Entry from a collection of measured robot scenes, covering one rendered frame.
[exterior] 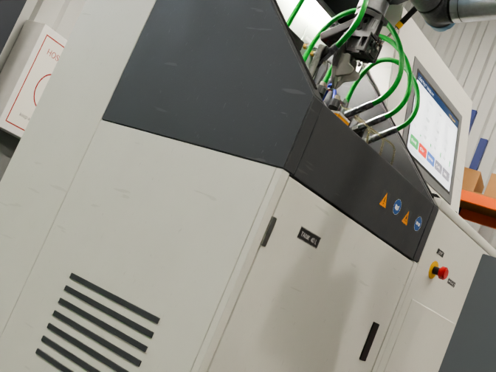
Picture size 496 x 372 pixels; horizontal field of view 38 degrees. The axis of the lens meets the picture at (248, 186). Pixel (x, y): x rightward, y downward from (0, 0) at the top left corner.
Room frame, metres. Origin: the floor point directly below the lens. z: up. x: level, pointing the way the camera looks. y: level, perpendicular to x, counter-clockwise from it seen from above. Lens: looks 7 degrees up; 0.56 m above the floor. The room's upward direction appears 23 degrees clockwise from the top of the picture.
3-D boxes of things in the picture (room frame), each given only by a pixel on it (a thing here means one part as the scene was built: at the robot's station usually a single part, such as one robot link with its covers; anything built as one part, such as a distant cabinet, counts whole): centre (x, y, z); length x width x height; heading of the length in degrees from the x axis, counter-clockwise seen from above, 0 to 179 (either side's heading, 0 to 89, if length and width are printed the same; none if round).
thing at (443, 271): (1.96, -0.58, 0.80); 0.05 x 0.04 x 0.05; 140
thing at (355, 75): (1.77, -0.13, 1.15); 0.06 x 0.03 x 0.09; 50
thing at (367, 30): (1.76, -0.12, 1.25); 0.09 x 0.08 x 0.12; 50
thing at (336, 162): (1.64, -0.26, 0.87); 0.62 x 0.04 x 0.16; 140
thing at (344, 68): (1.75, -0.11, 1.15); 0.06 x 0.03 x 0.09; 50
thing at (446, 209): (2.24, -0.64, 0.96); 0.70 x 0.22 x 0.03; 140
